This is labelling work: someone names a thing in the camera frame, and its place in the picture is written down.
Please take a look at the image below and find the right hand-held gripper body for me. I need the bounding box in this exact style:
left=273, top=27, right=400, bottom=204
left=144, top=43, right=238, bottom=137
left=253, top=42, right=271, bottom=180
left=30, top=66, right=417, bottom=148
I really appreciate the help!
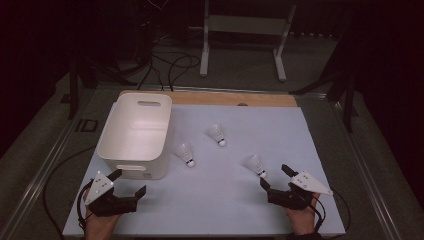
left=267, top=170, right=334, bottom=210

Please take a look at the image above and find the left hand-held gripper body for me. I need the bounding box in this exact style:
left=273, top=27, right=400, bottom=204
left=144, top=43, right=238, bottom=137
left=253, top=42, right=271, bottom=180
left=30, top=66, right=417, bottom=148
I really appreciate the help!
left=84, top=170, right=138, bottom=218

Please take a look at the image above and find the white feather shuttlecock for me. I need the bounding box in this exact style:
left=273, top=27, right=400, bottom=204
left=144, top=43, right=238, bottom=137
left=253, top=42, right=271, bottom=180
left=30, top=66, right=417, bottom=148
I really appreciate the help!
left=244, top=153, right=268, bottom=179
left=206, top=123, right=227, bottom=148
left=174, top=143, right=197, bottom=169

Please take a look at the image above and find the white plastic bin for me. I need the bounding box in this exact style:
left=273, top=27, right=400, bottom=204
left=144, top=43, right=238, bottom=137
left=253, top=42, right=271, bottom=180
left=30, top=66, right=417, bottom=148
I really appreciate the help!
left=96, top=92, right=174, bottom=181

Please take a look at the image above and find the person's right hand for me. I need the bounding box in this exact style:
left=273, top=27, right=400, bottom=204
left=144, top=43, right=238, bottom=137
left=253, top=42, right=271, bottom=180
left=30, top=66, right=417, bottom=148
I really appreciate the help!
left=287, top=194, right=321, bottom=236

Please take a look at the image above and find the person's left hand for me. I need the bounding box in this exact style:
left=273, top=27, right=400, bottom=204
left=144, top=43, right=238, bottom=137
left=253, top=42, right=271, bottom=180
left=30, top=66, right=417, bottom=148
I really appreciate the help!
left=83, top=208, right=121, bottom=240

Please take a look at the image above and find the pale table mat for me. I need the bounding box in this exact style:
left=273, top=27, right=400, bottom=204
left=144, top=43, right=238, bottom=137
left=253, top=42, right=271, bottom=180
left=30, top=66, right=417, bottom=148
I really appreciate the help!
left=62, top=103, right=347, bottom=238

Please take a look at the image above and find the black tripod stand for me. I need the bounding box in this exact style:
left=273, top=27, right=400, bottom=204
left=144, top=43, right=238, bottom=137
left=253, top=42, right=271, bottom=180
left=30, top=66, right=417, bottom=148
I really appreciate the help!
left=289, top=19, right=360, bottom=133
left=68, top=56, right=138, bottom=121

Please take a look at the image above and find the white metal stand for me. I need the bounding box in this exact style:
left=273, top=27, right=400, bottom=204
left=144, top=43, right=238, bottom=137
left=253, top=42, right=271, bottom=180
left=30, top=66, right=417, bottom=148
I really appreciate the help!
left=188, top=0, right=298, bottom=83

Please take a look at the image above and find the left hand-held gripper cable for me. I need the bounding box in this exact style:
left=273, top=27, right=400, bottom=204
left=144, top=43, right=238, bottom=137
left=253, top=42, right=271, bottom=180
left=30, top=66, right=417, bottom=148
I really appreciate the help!
left=76, top=179, right=98, bottom=231

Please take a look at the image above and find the long black floor cable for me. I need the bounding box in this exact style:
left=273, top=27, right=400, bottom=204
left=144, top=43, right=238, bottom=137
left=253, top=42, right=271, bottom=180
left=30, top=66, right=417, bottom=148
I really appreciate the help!
left=42, top=144, right=98, bottom=240

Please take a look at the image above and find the aluminium frame rail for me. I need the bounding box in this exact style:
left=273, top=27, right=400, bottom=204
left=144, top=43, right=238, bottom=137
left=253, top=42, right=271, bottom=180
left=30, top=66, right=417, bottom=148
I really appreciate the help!
left=0, top=99, right=88, bottom=240
left=332, top=99, right=403, bottom=240

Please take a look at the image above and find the looped black floor cable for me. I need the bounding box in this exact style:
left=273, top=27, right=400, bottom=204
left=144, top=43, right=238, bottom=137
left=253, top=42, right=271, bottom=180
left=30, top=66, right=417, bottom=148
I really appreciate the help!
left=137, top=49, right=202, bottom=92

